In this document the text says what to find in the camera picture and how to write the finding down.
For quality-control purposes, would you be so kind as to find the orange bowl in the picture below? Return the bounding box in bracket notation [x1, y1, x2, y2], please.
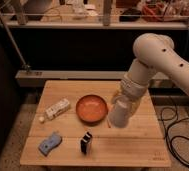
[76, 95, 108, 123]

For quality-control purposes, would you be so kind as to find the metal shelf rail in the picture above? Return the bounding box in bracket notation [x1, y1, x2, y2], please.
[6, 20, 189, 30]

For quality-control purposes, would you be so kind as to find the wooden table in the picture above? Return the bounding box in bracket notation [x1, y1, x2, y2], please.
[20, 80, 171, 167]

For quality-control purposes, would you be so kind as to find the black eraser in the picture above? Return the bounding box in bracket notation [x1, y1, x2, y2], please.
[80, 132, 93, 154]

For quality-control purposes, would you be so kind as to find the black cable on floor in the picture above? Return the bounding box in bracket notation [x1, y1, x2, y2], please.
[159, 99, 189, 169]

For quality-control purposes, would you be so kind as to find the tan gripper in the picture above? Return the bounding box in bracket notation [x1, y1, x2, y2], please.
[111, 87, 144, 115]

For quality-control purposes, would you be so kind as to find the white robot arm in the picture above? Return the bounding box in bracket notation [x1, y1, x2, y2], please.
[113, 33, 189, 103]

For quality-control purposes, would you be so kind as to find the white ceramic cup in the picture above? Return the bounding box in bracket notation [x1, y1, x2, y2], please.
[108, 98, 132, 128]

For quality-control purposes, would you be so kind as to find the diagonal metal pole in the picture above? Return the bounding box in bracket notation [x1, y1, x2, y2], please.
[0, 0, 42, 76]

